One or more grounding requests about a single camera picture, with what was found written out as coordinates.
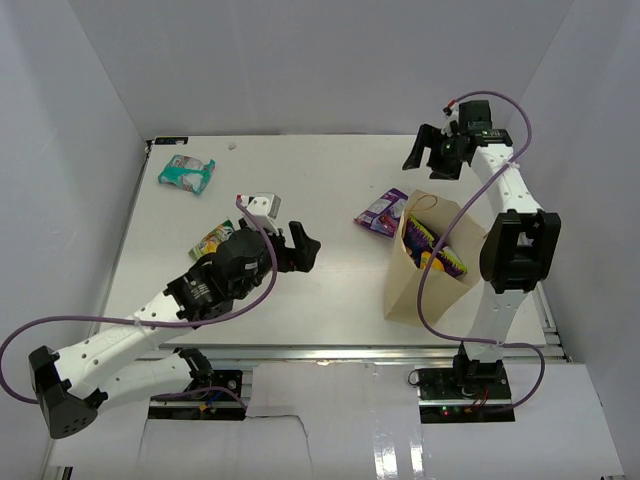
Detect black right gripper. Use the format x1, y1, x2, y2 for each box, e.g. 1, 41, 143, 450
404, 125, 467, 182

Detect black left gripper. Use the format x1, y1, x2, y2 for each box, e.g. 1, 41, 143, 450
234, 218, 320, 300

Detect purple Fox's candy bag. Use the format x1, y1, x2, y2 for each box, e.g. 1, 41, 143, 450
354, 188, 408, 238

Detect green Fox's candy bag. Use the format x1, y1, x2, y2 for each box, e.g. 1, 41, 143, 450
189, 219, 235, 261

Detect brown paper bag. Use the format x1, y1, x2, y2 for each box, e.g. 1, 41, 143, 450
383, 190, 486, 326

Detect dark blue chips bag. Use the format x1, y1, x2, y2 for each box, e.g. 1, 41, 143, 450
405, 215, 470, 277

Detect yellow M&M's packet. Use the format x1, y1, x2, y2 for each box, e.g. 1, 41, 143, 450
418, 245, 454, 271

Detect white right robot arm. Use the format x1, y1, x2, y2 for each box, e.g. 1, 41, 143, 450
403, 90, 561, 399

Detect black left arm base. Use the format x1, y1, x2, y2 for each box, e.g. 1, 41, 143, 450
152, 348, 246, 409

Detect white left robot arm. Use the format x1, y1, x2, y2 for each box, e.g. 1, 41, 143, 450
29, 221, 321, 439

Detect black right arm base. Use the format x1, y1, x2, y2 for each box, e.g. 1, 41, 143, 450
407, 368, 515, 425

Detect teal tissue packet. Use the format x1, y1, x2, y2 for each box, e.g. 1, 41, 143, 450
157, 155, 216, 195

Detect dark blue logo sticker left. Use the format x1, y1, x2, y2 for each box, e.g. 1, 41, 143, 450
153, 136, 189, 146

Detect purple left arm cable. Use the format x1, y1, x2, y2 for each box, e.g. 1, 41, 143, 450
0, 202, 279, 409

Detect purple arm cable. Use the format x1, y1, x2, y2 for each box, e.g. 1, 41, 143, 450
0, 202, 279, 409
417, 90, 546, 414

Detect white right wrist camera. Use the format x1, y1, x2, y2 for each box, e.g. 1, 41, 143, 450
441, 100, 460, 138

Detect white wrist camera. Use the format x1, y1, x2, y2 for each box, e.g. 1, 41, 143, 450
236, 192, 281, 234
441, 100, 460, 138

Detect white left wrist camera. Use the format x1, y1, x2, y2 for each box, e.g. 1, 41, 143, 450
236, 192, 281, 234

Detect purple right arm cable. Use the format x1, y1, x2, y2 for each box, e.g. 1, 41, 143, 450
417, 90, 546, 414

